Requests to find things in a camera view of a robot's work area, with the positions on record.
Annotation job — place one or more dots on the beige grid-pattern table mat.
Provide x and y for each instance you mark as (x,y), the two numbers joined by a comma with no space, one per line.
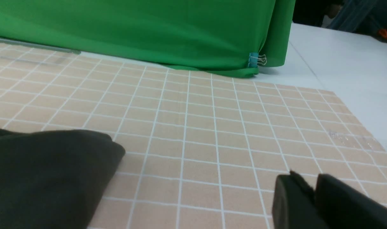
(201,149)

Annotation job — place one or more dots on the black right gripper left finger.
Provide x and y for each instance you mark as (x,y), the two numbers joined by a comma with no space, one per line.
(293,204)

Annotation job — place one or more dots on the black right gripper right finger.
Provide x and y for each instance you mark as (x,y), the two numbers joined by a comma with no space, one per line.
(343,207)

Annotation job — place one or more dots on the blue binder clip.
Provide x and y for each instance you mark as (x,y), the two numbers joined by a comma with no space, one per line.
(256,60)

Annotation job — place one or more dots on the green backdrop cloth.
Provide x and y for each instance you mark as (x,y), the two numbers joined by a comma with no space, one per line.
(214,36)

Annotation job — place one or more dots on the dark gray long-sleeved shirt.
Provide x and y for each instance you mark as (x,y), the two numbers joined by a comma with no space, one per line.
(54,179)

